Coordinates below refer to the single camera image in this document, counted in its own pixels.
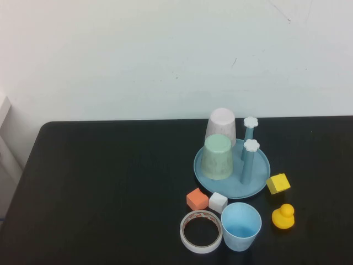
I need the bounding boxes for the light blue plastic cup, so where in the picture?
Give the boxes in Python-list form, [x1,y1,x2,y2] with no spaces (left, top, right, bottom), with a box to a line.
[221,202,262,252]

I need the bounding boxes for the pale pink plastic cup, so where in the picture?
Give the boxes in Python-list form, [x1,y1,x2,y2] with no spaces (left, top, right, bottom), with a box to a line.
[204,108,237,149]

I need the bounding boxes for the pale green plastic cup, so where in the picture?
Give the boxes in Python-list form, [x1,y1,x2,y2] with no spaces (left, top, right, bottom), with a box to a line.
[200,134,234,181]

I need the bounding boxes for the blue cup stand with pegs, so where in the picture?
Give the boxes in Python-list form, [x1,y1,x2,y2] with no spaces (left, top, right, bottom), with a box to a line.
[193,116,271,199]

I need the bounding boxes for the orange foam cube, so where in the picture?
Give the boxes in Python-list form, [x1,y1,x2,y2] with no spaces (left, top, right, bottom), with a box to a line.
[186,187,209,210]

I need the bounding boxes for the white foam cube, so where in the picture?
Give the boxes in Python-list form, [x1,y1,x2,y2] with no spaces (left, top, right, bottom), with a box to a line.
[208,192,228,215]

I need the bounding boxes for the yellow foam cube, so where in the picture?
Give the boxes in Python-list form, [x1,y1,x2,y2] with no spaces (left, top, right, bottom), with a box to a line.
[265,173,291,195]

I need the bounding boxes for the white tape roll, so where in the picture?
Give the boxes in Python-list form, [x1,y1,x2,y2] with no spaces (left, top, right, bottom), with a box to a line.
[179,209,222,254]

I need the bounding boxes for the yellow rubber duck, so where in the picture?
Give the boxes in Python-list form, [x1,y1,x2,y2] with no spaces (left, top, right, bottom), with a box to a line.
[271,203,295,230]

